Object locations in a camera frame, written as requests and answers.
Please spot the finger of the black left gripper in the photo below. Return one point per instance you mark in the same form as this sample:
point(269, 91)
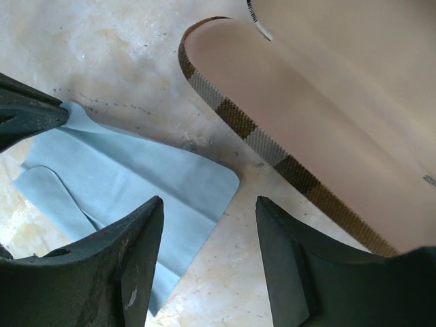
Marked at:
point(26, 112)

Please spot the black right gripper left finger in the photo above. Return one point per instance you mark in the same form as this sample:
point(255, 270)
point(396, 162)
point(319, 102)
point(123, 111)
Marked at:
point(104, 279)

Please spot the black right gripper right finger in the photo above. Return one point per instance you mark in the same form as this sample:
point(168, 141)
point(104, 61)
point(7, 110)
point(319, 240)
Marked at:
point(315, 280)

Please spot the light blue cloth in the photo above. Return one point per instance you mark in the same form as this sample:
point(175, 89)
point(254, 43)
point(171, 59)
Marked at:
point(84, 176)

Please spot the plaid brown glasses case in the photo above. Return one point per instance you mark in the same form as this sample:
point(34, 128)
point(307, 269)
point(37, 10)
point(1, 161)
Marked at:
point(339, 98)

